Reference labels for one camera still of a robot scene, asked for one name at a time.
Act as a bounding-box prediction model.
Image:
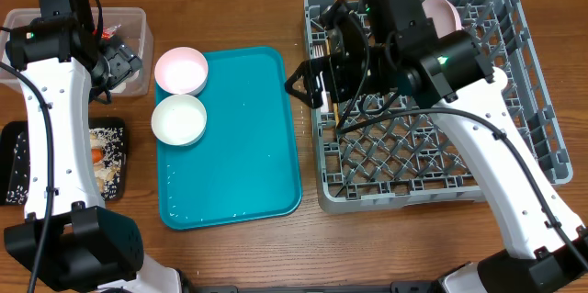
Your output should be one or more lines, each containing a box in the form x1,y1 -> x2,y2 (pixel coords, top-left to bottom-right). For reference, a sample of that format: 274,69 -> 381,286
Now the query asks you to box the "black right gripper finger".
293,56 -> 329,83
285,80 -> 323,109

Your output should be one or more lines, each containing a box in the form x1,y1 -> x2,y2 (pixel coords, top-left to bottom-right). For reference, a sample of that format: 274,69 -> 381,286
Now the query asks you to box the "white plastic fork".
313,44 -> 330,113

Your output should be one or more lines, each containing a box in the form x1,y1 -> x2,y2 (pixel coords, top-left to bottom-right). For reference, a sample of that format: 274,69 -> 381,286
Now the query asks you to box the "wooden chopstick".
325,38 -> 340,127

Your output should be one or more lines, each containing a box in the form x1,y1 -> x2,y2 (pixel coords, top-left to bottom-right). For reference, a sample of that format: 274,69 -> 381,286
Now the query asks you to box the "red snack wrapper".
101,24 -> 121,39

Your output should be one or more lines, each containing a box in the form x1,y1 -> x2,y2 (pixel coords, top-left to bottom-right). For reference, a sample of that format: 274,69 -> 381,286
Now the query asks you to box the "pink bowl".
154,47 -> 209,96

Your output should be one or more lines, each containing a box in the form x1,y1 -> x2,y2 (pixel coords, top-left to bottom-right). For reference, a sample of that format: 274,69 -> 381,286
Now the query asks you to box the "large pink plate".
422,0 -> 463,39

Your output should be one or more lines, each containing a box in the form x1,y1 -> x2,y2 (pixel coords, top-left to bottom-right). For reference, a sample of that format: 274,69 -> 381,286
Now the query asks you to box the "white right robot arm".
285,0 -> 587,292

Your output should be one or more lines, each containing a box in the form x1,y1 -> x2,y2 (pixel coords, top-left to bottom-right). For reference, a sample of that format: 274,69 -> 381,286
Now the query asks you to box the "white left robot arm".
2,0 -> 192,292

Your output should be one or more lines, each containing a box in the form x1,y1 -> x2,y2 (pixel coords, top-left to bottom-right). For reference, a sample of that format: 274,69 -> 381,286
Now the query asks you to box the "black food waste tray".
1,118 -> 129,206

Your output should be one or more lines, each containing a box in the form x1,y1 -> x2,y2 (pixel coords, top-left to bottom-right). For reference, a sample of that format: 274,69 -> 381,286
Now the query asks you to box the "grey dishwasher rack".
311,0 -> 573,213

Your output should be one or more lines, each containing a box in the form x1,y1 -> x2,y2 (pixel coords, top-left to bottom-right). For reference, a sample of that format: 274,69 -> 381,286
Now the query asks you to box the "clear plastic bin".
1,7 -> 153,97

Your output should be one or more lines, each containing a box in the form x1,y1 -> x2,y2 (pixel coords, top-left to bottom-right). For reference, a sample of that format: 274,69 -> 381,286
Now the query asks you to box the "white bowl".
151,95 -> 208,146

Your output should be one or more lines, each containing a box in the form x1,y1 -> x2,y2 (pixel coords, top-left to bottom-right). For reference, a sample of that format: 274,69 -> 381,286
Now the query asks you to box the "orange carrot piece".
91,148 -> 104,163

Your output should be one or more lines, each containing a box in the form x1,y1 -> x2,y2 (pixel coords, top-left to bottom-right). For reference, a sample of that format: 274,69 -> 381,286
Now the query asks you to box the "teal plastic tray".
156,46 -> 302,231

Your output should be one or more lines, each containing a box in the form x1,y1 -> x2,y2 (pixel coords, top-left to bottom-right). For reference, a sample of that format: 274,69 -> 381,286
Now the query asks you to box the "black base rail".
193,281 -> 444,293

